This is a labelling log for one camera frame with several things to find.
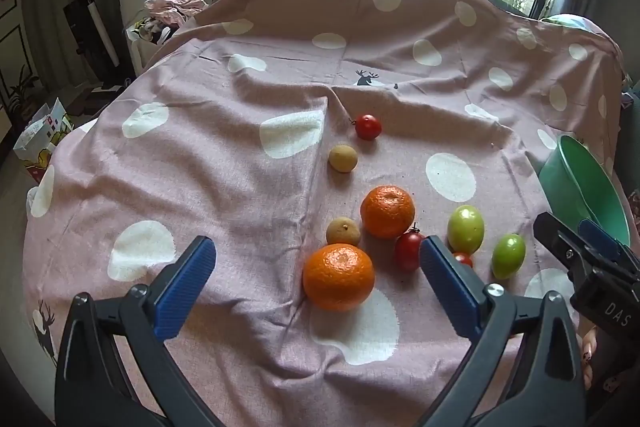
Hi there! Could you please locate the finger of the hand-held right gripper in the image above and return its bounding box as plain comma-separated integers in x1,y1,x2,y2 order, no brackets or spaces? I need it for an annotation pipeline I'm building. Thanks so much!
532,212,640,334
577,218,640,268

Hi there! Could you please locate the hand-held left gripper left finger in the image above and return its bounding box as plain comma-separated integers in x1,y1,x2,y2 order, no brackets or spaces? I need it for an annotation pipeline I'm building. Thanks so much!
54,235,223,427

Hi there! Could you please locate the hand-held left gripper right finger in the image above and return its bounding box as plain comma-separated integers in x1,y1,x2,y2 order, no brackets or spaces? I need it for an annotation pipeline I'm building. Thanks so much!
419,234,587,427

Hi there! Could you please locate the green bowl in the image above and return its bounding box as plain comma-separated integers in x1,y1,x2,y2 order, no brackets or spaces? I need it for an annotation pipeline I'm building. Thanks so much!
539,135,632,248

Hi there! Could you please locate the large yellow-green plum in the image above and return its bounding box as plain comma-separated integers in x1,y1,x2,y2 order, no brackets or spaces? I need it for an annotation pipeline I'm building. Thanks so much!
446,205,485,255

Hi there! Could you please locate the small green plum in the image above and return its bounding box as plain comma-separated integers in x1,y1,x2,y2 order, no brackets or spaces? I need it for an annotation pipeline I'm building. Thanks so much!
491,234,527,280

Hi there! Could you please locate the orange mandarin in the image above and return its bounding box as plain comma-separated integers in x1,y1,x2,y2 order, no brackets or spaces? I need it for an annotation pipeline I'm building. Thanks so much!
302,243,376,312
360,185,416,240

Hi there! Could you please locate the person's right hand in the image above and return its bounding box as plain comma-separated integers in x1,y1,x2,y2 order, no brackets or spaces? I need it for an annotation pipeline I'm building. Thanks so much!
577,327,602,390

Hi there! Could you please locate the brown longan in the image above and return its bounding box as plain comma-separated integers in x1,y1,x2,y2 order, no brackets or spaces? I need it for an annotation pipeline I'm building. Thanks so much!
326,217,361,247
328,144,359,174

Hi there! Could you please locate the pink polka-dot blanket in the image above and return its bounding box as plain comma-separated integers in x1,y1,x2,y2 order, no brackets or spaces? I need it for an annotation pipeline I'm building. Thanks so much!
22,0,626,427

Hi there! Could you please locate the light blue cloth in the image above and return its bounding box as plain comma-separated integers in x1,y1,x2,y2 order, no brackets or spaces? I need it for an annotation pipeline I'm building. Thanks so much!
541,13,597,31

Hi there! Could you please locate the printed paper bag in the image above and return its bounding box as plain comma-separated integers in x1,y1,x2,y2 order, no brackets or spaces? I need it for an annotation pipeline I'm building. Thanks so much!
12,98,74,184

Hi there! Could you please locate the leafy houseplant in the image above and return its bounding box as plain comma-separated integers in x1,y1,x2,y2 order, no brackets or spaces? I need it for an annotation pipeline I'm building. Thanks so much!
6,63,42,124

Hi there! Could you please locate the black and white patterned cloth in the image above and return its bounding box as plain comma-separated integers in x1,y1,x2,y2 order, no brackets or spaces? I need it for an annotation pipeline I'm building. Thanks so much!
126,18,177,46

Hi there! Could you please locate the pink clothes pile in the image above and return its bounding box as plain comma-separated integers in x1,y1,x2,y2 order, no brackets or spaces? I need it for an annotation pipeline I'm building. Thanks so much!
144,0,209,26

